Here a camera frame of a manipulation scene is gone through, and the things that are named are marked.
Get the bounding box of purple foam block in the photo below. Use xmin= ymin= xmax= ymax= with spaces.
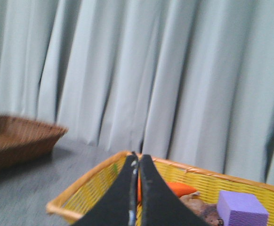
xmin=217 ymin=190 xmax=269 ymax=226

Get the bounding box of white curtain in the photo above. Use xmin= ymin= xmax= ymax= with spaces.
xmin=0 ymin=0 xmax=274 ymax=185

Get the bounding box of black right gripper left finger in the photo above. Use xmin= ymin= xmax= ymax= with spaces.
xmin=73 ymin=152 xmax=138 ymax=226

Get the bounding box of yellow wicker basket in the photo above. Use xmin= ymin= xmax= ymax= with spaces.
xmin=46 ymin=151 xmax=274 ymax=226

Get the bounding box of orange toy carrot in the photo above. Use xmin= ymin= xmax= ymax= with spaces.
xmin=137 ymin=179 xmax=200 ymax=203

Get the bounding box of brown wicker basket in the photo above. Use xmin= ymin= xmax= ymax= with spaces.
xmin=0 ymin=115 xmax=68 ymax=171

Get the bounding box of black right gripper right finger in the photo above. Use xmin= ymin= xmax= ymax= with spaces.
xmin=139 ymin=154 xmax=208 ymax=226

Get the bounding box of brown toy potato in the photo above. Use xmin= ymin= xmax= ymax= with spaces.
xmin=179 ymin=193 xmax=224 ymax=226

